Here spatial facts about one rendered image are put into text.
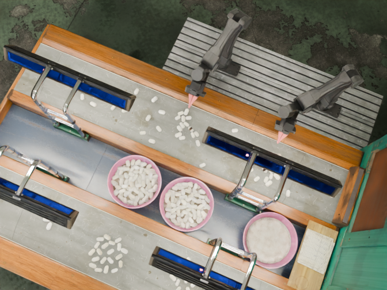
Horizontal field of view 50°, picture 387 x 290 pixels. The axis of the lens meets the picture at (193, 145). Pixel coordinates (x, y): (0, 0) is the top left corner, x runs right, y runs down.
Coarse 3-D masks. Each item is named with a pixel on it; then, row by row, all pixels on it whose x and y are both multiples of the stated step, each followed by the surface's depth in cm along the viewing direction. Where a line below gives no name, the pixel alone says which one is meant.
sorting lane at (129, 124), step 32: (64, 64) 223; (64, 96) 218; (160, 96) 220; (128, 128) 215; (224, 128) 217; (192, 160) 212; (224, 160) 213; (320, 160) 215; (256, 192) 209; (320, 192) 211
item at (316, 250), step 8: (312, 232) 201; (304, 240) 200; (312, 240) 200; (320, 240) 201; (328, 240) 201; (304, 248) 199; (312, 248) 199; (320, 248) 200; (328, 248) 200; (304, 256) 198; (312, 256) 199; (320, 256) 199; (328, 256) 199; (304, 264) 197; (312, 264) 198; (320, 264) 198; (320, 272) 197
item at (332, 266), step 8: (368, 152) 210; (368, 160) 206; (344, 232) 196; (336, 240) 203; (336, 248) 198; (336, 256) 194; (328, 264) 200; (336, 264) 192; (328, 272) 196; (328, 280) 192; (320, 288) 197
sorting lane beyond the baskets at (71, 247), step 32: (0, 224) 200; (32, 224) 201; (96, 224) 202; (128, 224) 203; (64, 256) 198; (96, 256) 198; (128, 256) 199; (192, 256) 200; (128, 288) 195; (160, 288) 196; (192, 288) 196; (256, 288) 197
